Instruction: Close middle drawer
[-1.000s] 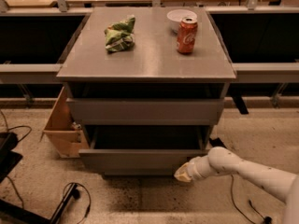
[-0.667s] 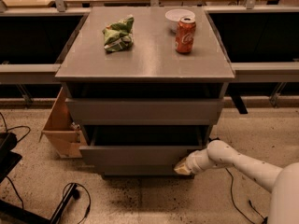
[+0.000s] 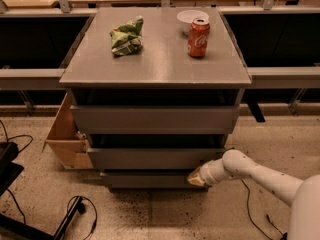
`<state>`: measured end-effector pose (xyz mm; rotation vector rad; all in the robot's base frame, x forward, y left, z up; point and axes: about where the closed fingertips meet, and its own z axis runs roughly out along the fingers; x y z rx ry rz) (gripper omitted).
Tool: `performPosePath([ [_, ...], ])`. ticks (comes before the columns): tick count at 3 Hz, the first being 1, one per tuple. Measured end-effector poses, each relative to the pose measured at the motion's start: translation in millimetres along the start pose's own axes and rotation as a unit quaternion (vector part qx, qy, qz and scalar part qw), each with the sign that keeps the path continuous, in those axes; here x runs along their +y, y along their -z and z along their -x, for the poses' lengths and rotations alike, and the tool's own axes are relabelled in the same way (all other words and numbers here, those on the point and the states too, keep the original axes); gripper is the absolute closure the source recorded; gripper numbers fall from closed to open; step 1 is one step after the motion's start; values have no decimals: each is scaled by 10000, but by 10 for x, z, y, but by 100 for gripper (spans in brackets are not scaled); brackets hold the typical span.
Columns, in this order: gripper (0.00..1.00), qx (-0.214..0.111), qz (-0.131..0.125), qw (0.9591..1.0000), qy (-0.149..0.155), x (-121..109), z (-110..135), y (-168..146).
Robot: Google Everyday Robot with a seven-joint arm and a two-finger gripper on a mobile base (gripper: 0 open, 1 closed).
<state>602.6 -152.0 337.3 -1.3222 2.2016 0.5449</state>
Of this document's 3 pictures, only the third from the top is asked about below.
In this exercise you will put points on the grey metal rail frame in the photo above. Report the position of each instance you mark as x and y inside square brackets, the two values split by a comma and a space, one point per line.
[300, 78]

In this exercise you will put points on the grey bottom drawer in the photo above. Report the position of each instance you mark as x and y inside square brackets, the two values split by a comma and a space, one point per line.
[146, 180]

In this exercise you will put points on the black equipment left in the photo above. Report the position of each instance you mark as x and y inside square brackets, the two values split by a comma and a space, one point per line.
[9, 170]

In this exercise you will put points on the green chip bag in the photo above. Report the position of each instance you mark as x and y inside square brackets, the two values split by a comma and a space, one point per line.
[126, 39]

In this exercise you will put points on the black stand leg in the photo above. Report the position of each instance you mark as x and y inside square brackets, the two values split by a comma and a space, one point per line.
[74, 206]

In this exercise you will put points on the red soda can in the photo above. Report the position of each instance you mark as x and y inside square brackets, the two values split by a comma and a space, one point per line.
[198, 37]

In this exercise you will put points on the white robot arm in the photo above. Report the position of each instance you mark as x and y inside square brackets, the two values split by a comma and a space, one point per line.
[302, 196]

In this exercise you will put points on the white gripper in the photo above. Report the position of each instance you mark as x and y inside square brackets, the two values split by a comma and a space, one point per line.
[205, 174]

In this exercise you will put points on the cardboard box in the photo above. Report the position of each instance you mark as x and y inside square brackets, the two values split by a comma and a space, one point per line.
[69, 146]

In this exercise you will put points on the grey drawer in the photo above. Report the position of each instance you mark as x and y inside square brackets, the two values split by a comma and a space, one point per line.
[149, 158]
[155, 119]
[146, 180]

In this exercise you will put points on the grey drawer cabinet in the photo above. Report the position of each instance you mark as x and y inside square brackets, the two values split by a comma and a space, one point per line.
[160, 74]

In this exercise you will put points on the white bowl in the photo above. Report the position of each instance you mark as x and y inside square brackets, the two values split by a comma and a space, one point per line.
[186, 17]

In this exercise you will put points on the grey top drawer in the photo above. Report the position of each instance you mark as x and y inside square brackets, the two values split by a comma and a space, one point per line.
[155, 119]

